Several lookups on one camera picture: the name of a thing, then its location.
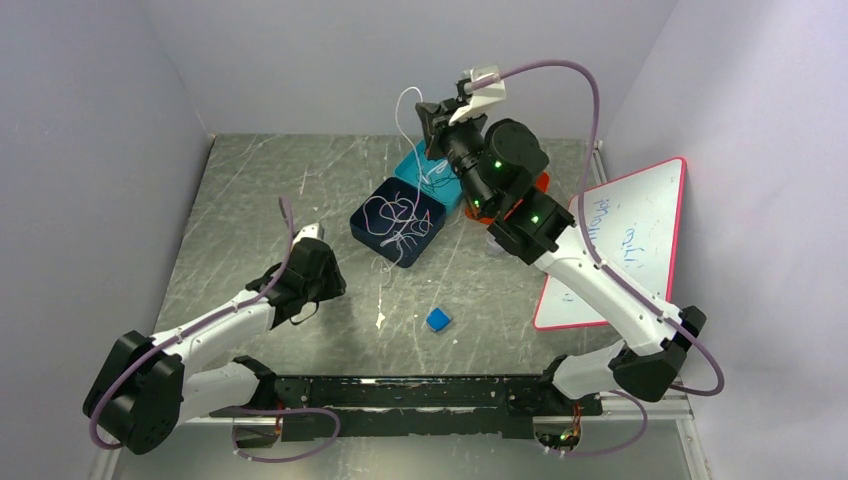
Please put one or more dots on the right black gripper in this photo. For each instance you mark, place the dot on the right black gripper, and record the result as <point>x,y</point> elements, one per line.
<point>436,128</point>

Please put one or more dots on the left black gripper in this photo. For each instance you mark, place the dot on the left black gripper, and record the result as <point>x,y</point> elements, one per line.
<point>335,282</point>

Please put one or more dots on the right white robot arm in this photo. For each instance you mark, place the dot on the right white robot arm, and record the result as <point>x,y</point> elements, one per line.
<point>497,167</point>

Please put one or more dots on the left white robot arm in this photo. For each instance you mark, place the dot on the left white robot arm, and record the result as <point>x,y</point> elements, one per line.
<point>149,385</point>

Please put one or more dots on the teal box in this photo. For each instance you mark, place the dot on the teal box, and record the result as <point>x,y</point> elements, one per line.
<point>434,177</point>

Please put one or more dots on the navy blue box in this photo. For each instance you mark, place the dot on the navy blue box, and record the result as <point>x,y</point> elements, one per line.
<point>397,222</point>

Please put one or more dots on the orange box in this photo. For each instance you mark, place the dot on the orange box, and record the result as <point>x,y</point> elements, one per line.
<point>542,184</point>

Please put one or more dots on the blue grey block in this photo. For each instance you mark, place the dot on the blue grey block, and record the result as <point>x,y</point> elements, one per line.
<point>438,319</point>

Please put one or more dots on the clear paperclip jar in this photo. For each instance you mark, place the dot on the clear paperclip jar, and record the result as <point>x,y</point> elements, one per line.
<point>493,249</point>

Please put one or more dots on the pink framed whiteboard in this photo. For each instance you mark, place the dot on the pink framed whiteboard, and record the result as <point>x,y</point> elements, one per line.
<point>634,221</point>

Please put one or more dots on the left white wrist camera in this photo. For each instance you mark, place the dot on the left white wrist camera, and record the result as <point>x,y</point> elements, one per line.
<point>312,231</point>

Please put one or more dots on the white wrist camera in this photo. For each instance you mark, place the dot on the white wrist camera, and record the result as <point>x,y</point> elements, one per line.
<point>479,89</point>
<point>312,231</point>

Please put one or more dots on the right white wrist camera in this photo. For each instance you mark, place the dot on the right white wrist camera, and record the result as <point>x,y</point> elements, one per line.
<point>479,89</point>

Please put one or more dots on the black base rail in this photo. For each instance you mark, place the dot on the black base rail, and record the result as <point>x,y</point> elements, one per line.
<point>355,406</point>

